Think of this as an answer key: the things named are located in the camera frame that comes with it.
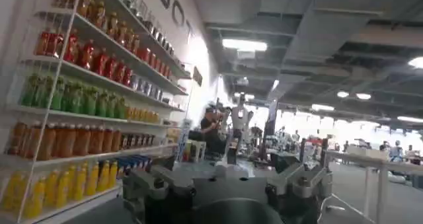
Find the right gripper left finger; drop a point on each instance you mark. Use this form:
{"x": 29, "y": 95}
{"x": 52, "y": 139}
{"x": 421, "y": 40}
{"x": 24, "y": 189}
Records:
{"x": 155, "y": 185}

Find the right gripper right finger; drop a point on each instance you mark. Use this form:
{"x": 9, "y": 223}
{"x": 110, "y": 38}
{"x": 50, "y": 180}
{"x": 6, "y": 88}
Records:
{"x": 300, "y": 184}

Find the standing banner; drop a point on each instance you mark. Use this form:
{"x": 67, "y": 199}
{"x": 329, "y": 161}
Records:
{"x": 183, "y": 139}

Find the white plastic stool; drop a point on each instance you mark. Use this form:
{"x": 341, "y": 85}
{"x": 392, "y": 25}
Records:
{"x": 198, "y": 150}

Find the person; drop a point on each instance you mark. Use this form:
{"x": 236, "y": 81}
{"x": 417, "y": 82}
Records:
{"x": 396, "y": 152}
{"x": 211, "y": 133}

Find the ceiling light panel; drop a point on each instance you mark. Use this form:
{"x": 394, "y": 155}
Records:
{"x": 322, "y": 107}
{"x": 244, "y": 45}

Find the white table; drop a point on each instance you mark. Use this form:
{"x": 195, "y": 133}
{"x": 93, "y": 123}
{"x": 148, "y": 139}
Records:
{"x": 383, "y": 169}

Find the white humanoid robot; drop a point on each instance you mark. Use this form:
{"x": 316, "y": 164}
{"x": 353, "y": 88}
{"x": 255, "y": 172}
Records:
{"x": 240, "y": 116}

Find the round ceiling light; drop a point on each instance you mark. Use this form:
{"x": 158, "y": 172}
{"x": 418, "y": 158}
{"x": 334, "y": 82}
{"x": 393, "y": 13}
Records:
{"x": 342, "y": 94}
{"x": 363, "y": 96}

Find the white shelf with drink bottles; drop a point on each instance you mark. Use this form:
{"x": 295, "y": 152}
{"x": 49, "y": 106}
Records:
{"x": 82, "y": 106}

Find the black wall sign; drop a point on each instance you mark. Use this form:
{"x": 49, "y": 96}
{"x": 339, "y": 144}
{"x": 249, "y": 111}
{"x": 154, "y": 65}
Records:
{"x": 197, "y": 76}

